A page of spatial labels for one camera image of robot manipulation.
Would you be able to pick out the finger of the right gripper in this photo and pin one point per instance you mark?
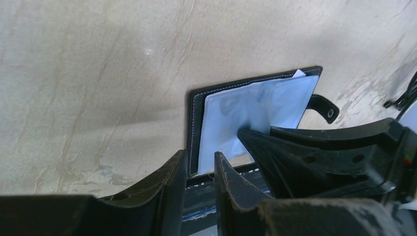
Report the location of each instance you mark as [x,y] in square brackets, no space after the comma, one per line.
[299,170]
[383,132]

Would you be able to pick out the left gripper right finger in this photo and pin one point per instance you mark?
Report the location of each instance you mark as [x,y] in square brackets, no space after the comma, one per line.
[244,210]

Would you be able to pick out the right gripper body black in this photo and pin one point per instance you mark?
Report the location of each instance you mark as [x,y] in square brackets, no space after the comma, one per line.
[404,169]

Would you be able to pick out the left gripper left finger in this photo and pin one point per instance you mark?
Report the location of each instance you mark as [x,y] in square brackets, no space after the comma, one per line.
[151,207]

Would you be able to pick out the white paper slip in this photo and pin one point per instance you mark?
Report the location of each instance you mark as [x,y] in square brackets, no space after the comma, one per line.
[298,74]

